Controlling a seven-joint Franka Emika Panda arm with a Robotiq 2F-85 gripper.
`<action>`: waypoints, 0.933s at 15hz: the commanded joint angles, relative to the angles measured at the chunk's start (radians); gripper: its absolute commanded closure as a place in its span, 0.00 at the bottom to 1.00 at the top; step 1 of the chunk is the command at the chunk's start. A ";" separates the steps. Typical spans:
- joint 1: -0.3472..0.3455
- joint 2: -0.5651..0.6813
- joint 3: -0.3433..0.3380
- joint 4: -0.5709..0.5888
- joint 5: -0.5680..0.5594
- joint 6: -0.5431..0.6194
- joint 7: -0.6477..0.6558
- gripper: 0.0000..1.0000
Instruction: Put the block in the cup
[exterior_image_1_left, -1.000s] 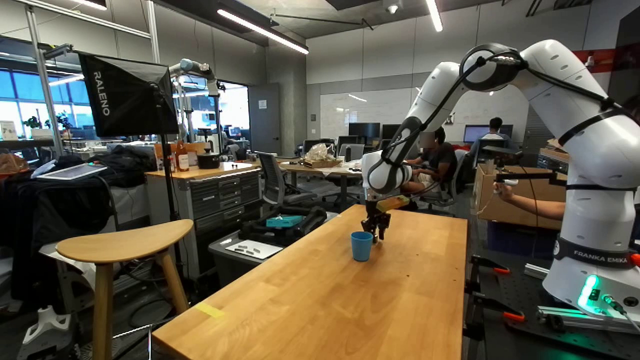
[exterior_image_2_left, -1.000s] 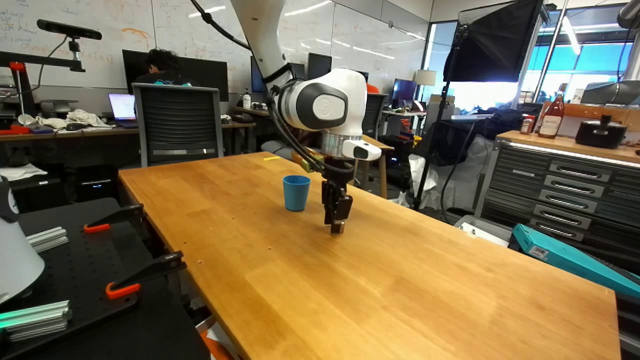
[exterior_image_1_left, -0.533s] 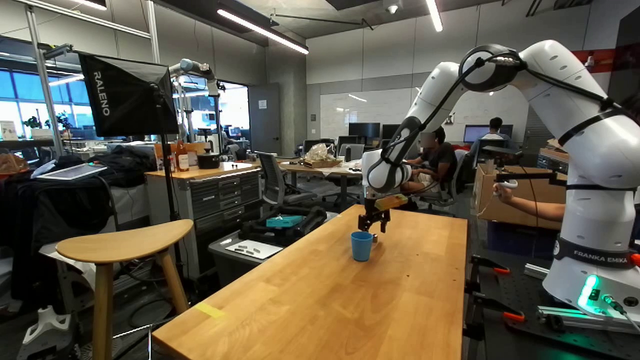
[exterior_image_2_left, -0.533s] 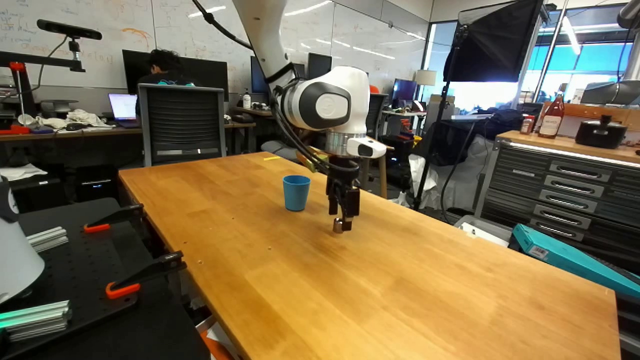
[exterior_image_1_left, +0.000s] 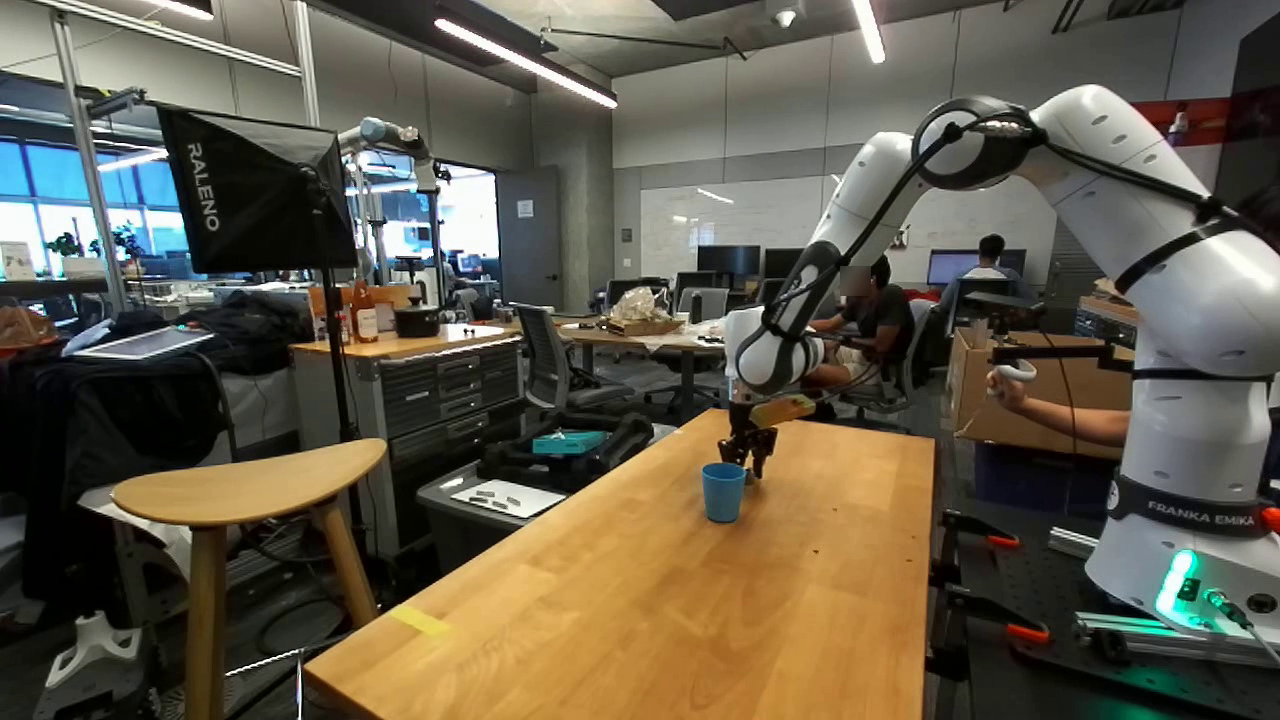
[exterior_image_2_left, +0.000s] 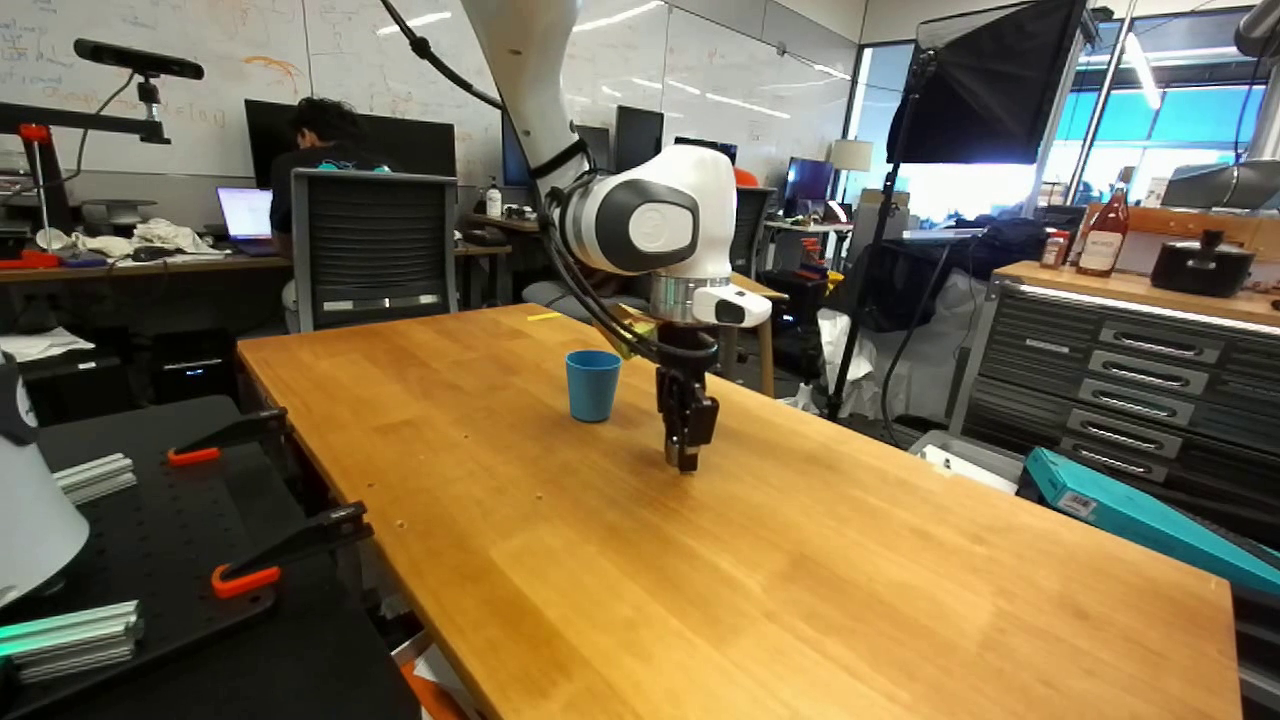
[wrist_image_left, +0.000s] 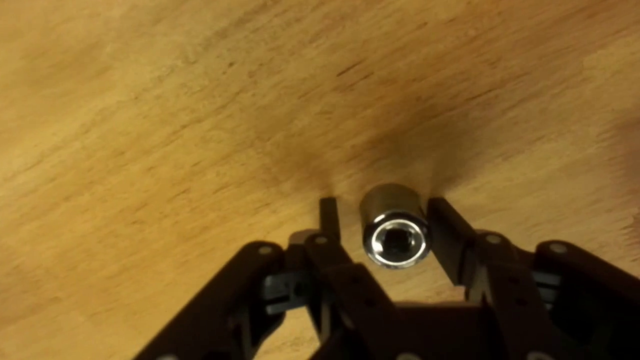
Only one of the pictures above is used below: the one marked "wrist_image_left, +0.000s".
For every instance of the silver metal cylinder block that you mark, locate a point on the silver metal cylinder block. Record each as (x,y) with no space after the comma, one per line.
(395,227)

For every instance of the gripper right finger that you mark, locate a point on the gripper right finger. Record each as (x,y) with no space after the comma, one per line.
(505,280)

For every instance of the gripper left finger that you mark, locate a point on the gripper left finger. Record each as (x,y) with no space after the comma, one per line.
(325,270)

